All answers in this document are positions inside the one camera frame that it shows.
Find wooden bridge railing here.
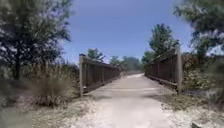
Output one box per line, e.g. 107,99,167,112
144,45,184,95
78,53,122,98

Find pale dirt path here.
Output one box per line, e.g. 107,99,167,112
31,72,224,128

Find green tree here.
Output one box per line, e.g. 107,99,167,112
141,23,181,65

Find dry grass and brush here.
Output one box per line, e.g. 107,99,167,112
0,61,88,128

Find distant trees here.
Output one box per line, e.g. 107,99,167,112
87,47,144,72

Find pine tree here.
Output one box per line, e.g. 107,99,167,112
173,0,224,59

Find large dark tree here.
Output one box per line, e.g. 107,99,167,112
0,0,75,81

